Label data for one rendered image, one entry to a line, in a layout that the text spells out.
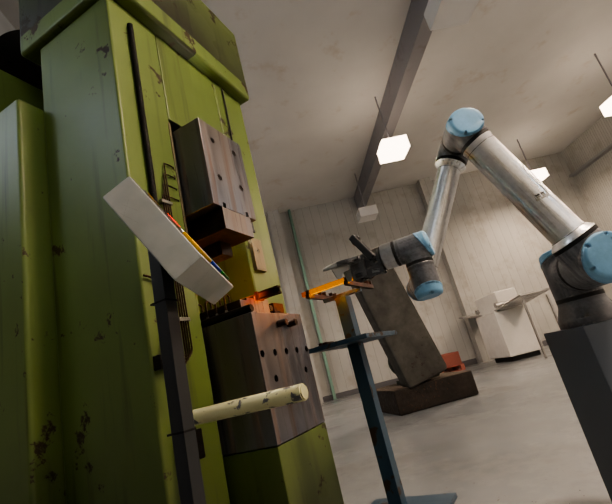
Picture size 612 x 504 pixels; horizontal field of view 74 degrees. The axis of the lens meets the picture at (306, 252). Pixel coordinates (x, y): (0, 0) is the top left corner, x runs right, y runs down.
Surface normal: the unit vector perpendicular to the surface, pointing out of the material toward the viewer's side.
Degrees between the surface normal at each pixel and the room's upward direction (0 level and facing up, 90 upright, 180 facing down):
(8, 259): 90
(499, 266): 90
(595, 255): 95
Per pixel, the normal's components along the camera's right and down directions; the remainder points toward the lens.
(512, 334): 0.01, -0.29
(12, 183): -0.44, -0.16
